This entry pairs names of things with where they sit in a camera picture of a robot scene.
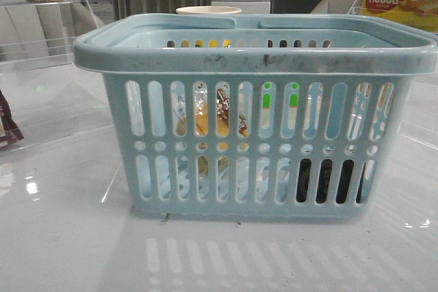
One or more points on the light blue plastic basket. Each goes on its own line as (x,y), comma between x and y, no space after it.
(310,86)

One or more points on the dark tissue pack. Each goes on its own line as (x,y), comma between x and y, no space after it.
(324,180)

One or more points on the packaged bread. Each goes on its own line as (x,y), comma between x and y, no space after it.
(201,121)

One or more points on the dark brown snack packet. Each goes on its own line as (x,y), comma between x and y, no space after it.
(7,124)

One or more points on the cream paper cup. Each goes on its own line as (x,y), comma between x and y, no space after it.
(210,10)

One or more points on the clear acrylic shelf left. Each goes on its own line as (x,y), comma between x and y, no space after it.
(48,96)

